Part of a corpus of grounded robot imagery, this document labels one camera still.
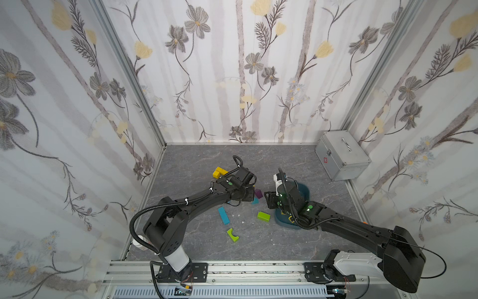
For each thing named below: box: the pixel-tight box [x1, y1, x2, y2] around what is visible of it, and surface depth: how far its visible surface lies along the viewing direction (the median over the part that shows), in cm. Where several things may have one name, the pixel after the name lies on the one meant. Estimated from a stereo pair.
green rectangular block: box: [257, 211, 271, 223], surface depth 89 cm
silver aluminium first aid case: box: [314, 130, 372, 182], surface depth 100 cm
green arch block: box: [226, 227, 239, 242], surface depth 84 cm
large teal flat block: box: [217, 206, 231, 225], surface depth 91 cm
